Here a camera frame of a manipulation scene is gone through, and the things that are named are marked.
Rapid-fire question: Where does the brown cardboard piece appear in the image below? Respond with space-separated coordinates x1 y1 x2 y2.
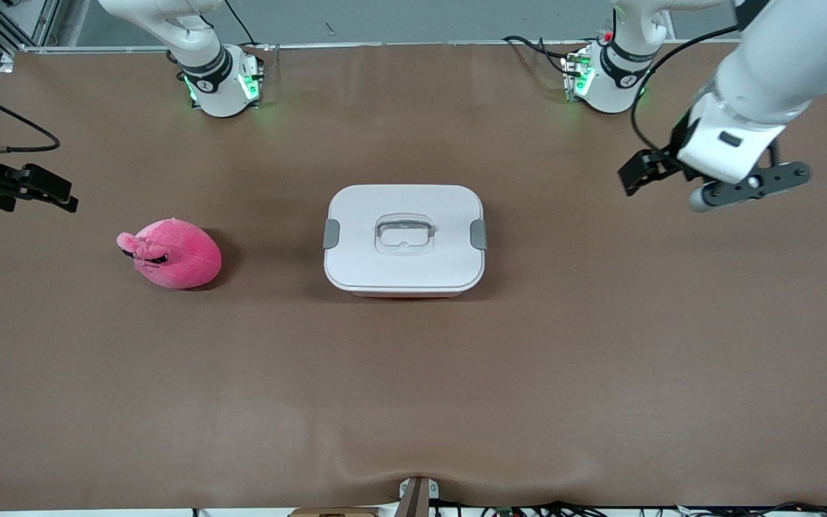
289 507 380 517

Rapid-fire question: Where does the black right base cable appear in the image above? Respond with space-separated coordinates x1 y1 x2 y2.
223 0 262 48

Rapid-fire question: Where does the aluminium frame profile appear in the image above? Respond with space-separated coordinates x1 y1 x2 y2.
0 0 62 52

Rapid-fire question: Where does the white container lid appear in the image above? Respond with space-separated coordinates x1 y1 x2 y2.
323 185 487 293

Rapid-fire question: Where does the aluminium table edge rail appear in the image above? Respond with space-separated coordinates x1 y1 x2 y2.
1 39 615 73

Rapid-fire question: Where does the pink plastic storage box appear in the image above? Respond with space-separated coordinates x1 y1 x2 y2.
340 286 473 299

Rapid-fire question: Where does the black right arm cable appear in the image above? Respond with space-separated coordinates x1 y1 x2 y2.
0 75 62 156

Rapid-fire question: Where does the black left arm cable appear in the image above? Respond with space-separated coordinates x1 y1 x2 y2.
631 25 780 170

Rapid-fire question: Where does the black left base cable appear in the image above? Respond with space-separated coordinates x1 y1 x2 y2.
503 34 581 77

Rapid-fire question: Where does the black base cable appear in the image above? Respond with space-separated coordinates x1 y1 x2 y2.
503 34 581 77
223 0 262 48

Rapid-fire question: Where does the brown table mat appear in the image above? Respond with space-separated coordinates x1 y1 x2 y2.
0 43 827 511

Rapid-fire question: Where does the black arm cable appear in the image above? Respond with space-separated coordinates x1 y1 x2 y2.
631 25 780 170
0 75 62 156

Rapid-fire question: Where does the pink plush toy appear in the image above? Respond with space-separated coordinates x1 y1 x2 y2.
116 218 223 291

